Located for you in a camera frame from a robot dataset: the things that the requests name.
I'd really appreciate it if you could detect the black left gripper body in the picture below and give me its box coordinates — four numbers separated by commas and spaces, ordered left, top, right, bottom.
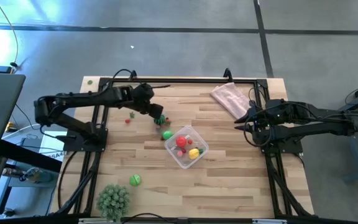
131, 83, 164, 118

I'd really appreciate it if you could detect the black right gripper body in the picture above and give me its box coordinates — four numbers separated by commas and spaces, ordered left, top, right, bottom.
249, 100, 275, 139

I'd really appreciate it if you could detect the yellow toy fruit green stem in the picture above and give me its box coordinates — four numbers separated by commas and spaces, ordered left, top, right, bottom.
188, 147, 204, 160

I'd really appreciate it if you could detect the clear plastic tupperware container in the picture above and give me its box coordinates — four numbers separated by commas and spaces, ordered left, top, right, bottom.
164, 125, 209, 170

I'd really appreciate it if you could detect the light green split toy fruit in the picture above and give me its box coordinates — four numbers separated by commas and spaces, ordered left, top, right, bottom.
129, 174, 142, 187

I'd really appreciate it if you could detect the pink folded cloth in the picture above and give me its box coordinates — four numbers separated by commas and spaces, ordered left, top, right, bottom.
210, 82, 251, 121

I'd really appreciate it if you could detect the blue grey metal stand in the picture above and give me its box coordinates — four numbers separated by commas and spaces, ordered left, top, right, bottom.
323, 77, 358, 184

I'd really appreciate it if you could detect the white printed sheet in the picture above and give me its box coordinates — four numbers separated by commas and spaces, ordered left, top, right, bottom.
38, 130, 68, 162

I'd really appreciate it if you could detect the green artificial plant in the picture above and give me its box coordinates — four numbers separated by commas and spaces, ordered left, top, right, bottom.
96, 184, 132, 222

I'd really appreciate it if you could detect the black desk crossbar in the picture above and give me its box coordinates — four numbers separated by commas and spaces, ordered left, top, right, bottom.
0, 139, 63, 174

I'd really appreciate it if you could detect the grey metal bottle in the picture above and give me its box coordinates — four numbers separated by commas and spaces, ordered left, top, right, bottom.
19, 167, 45, 184

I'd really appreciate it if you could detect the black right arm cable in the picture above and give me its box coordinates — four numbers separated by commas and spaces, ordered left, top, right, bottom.
242, 116, 275, 148

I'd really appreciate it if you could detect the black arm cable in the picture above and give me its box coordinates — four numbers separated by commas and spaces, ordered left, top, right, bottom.
107, 68, 138, 93
242, 116, 275, 148

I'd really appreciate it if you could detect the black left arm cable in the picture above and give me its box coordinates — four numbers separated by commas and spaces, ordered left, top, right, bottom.
107, 68, 138, 93

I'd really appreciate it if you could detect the black metal table frame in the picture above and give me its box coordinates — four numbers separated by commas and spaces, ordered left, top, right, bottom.
52, 68, 316, 220

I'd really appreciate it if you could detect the white floor cable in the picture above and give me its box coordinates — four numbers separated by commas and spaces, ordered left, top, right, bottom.
1, 121, 43, 140

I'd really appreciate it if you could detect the yellow hanging cable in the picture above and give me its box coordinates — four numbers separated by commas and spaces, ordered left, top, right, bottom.
0, 0, 19, 67

